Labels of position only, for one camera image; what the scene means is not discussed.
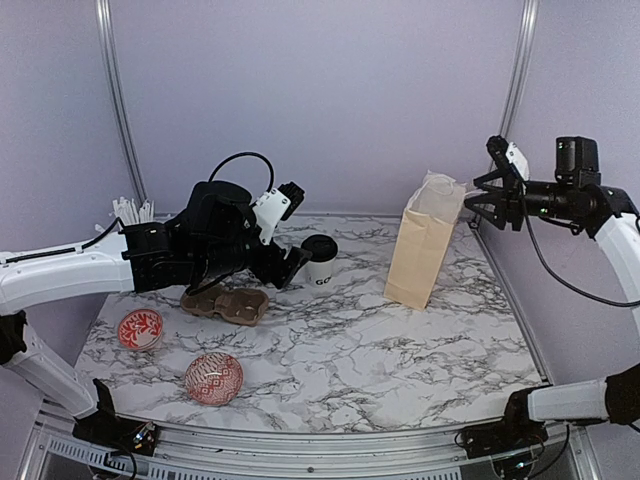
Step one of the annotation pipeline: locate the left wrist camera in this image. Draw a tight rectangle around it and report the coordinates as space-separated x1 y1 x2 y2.
252 182 305 245

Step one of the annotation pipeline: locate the brown cardboard cup carrier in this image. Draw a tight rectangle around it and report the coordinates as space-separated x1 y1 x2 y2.
180 285 269 327

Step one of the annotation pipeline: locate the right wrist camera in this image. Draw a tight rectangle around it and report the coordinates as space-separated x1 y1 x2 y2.
486 135 530 182

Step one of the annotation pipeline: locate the front aluminium rail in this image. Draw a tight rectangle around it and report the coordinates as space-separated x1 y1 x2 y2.
15 408 602 479

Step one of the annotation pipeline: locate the red geometric pattern bowl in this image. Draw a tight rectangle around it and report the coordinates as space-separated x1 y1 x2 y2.
185 352 244 406

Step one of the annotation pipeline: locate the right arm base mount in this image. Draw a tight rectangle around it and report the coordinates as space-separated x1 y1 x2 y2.
454 419 548 459

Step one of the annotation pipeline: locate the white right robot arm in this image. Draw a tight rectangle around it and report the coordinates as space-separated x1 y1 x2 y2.
464 135 639 448

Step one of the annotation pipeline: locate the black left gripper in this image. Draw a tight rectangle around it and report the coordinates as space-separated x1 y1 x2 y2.
193 227 314 288

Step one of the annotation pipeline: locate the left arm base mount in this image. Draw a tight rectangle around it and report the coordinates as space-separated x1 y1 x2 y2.
72 412 157 456

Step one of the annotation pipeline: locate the red floral pattern bowl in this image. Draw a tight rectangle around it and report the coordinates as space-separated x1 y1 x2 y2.
117 309 163 351

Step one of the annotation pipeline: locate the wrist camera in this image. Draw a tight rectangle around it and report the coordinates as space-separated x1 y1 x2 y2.
252 182 305 245
486 135 530 182

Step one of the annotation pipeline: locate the black cup with straws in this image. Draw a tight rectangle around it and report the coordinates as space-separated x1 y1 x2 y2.
110 196 155 233

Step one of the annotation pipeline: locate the right aluminium frame post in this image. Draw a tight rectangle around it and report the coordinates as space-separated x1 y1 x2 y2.
499 0 540 138

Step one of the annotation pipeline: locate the aluminium frame post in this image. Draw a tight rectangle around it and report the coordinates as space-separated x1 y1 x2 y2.
95 0 148 203
499 0 540 138

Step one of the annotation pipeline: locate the brown paper bag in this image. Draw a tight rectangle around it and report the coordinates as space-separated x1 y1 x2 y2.
384 171 466 310

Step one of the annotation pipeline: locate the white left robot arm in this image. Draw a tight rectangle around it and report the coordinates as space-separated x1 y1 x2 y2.
1 181 310 445

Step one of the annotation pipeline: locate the left aluminium frame post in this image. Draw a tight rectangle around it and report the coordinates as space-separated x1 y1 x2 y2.
95 0 148 203

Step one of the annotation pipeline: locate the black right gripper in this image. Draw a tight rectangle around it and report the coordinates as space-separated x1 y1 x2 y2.
463 167 578 232

